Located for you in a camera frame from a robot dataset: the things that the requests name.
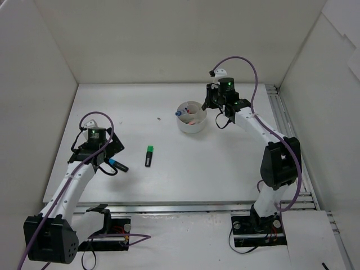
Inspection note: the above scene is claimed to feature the blue black highlighter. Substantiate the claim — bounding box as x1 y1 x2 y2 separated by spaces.
109 159 129 173

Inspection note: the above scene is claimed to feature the clear blue-capped glue bottle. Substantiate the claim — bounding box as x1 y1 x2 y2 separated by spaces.
175 108 188 116

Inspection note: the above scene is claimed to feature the green black highlighter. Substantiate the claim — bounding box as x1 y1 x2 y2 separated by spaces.
145 146 154 168

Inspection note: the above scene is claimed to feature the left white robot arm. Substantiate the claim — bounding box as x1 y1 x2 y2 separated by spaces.
23 127 124 264

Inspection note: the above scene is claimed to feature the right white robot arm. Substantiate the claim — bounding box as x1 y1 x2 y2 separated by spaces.
202 77 302 232

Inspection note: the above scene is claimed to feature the white round compartment container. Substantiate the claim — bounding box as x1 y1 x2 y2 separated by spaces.
176 101 207 134

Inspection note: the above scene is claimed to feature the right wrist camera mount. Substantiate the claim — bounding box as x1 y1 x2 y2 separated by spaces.
209 68 228 84

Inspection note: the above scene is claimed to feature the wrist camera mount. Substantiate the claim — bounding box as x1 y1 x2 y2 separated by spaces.
209 68 228 84
83 119 98 129

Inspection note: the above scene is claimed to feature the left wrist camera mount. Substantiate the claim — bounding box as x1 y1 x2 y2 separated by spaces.
83 119 98 129

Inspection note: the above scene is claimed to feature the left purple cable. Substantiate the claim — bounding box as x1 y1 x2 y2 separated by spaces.
16 111 151 270

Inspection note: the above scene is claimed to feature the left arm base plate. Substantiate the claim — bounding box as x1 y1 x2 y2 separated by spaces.
78 217 131 252

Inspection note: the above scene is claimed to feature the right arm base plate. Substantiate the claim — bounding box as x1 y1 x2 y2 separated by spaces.
230 215 287 249

